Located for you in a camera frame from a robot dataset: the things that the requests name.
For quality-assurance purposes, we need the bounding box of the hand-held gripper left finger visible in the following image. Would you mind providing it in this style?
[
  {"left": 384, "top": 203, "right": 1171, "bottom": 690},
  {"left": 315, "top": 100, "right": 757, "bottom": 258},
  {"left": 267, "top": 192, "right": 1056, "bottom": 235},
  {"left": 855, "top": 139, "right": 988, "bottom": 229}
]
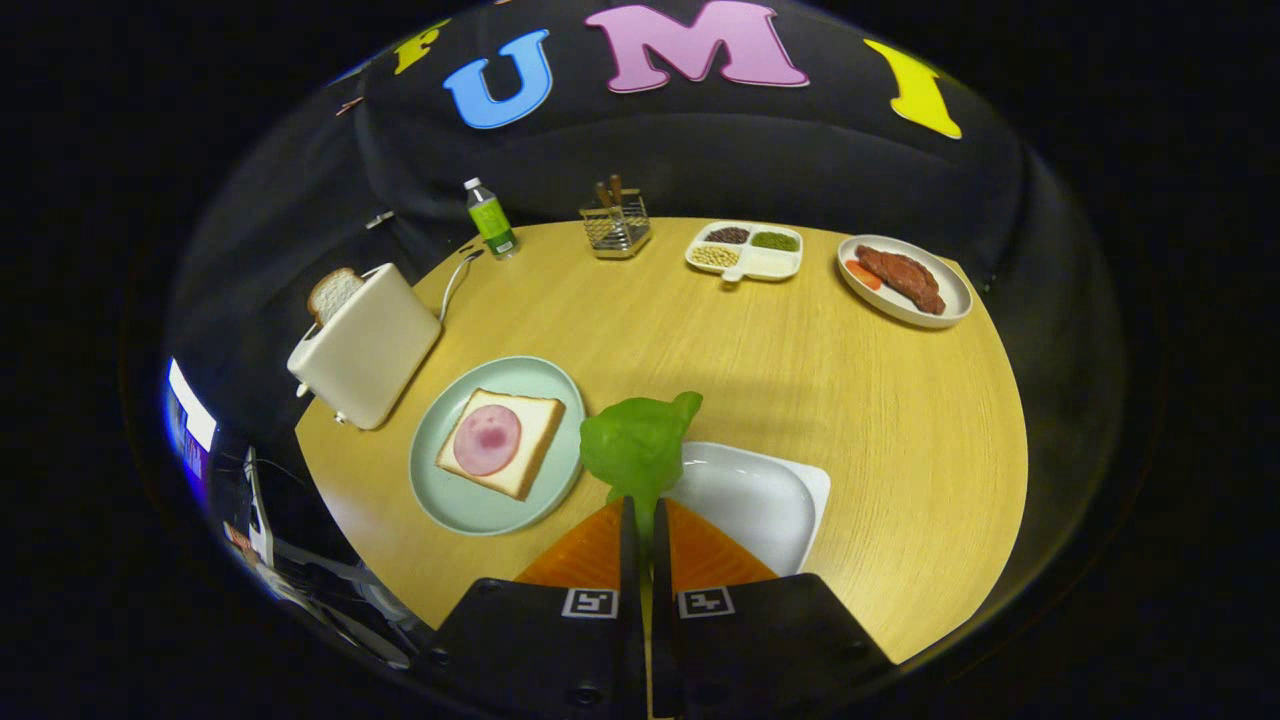
[{"left": 415, "top": 497, "right": 649, "bottom": 719}]

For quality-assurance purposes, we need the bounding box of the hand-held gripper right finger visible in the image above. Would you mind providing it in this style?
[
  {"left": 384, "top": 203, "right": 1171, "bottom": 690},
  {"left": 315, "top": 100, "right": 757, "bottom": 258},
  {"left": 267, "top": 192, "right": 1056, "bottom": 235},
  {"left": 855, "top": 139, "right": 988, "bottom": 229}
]
[{"left": 652, "top": 497, "right": 896, "bottom": 719}]

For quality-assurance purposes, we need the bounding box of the green lettuce leaf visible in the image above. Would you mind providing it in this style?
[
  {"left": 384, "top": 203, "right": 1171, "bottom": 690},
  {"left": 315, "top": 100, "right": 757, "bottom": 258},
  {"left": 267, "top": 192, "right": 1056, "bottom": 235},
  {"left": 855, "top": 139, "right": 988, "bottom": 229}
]
[{"left": 580, "top": 391, "right": 704, "bottom": 546}]

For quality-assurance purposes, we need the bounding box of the toasted bread slice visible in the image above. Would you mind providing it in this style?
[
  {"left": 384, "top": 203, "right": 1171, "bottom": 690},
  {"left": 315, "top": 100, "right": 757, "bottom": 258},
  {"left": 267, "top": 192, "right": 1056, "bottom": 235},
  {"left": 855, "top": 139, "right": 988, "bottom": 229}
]
[{"left": 307, "top": 267, "right": 365, "bottom": 326}]

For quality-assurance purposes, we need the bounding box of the white square plate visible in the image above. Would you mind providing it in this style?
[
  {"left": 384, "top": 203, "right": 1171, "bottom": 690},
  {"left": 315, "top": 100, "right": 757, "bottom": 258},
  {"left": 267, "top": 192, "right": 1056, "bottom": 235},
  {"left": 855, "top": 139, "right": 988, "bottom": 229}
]
[{"left": 660, "top": 441, "right": 832, "bottom": 578}]

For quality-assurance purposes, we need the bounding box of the white bread slice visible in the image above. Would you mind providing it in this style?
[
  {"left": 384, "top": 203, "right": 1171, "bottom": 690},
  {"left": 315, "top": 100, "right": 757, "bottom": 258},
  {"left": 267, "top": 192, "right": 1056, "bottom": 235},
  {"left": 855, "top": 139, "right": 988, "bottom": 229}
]
[{"left": 435, "top": 388, "right": 567, "bottom": 501}]

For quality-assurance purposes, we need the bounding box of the pink ham slice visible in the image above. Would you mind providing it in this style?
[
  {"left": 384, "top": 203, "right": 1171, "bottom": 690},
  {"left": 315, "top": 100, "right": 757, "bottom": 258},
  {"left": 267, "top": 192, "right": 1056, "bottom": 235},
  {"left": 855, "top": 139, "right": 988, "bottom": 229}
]
[{"left": 453, "top": 404, "right": 523, "bottom": 477}]

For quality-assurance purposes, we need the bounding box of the pale green round plate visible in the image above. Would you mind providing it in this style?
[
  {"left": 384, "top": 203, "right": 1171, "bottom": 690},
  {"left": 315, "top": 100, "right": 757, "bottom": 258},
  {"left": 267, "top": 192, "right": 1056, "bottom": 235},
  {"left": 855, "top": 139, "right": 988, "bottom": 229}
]
[{"left": 409, "top": 356, "right": 588, "bottom": 537}]

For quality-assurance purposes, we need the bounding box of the white divided dish with beans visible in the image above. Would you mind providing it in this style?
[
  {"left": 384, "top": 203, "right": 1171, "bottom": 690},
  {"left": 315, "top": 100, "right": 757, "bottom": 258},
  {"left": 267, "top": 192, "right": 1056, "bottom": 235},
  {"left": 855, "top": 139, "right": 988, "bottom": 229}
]
[{"left": 685, "top": 220, "right": 804, "bottom": 284}]

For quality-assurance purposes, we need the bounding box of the white toaster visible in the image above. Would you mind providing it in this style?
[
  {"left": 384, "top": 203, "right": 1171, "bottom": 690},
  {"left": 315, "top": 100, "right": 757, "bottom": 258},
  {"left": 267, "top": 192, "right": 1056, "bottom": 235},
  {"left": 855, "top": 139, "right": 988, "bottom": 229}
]
[{"left": 287, "top": 262, "right": 443, "bottom": 431}]

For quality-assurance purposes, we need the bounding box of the green drink bottle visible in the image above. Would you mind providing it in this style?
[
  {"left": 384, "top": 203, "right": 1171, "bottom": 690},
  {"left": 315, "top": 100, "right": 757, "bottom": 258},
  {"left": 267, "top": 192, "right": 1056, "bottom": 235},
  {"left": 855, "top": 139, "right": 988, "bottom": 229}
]
[{"left": 463, "top": 178, "right": 519, "bottom": 260}]

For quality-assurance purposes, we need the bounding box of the brown steak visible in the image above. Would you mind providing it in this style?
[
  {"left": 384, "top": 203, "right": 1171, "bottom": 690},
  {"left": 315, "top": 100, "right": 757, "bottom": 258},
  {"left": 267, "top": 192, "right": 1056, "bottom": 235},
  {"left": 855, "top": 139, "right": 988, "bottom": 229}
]
[{"left": 855, "top": 245, "right": 947, "bottom": 316}]

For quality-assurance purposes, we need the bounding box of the white round plate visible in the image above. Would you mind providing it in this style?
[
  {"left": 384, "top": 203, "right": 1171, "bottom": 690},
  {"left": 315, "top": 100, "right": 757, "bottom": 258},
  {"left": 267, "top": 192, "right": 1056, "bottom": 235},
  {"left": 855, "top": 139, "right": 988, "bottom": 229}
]
[{"left": 837, "top": 234, "right": 974, "bottom": 330}]

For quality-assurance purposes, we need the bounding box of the lit monitor screen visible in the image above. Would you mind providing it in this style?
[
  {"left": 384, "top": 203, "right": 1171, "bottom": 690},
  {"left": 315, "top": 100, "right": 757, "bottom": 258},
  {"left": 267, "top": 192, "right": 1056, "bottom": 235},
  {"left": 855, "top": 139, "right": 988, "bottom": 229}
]
[{"left": 165, "top": 358, "right": 218, "bottom": 501}]

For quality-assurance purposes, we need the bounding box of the white toaster cable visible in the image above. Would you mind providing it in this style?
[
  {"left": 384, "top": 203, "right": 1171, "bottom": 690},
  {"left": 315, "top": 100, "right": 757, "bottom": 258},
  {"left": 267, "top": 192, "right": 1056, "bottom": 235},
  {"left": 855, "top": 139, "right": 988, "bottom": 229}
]
[{"left": 438, "top": 250, "right": 486, "bottom": 323}]

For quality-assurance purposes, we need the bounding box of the cluttered cables and equipment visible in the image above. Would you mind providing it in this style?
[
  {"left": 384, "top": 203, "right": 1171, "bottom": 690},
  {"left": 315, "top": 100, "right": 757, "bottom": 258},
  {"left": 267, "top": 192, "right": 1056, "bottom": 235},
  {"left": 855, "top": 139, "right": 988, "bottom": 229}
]
[{"left": 215, "top": 445, "right": 421, "bottom": 671}]

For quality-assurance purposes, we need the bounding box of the metal wire utensil holder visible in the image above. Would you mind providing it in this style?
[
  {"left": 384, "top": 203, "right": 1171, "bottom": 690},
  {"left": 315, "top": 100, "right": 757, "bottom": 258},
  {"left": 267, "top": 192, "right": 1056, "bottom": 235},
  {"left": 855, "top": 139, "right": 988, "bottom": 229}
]
[{"left": 580, "top": 190, "right": 653, "bottom": 260}]

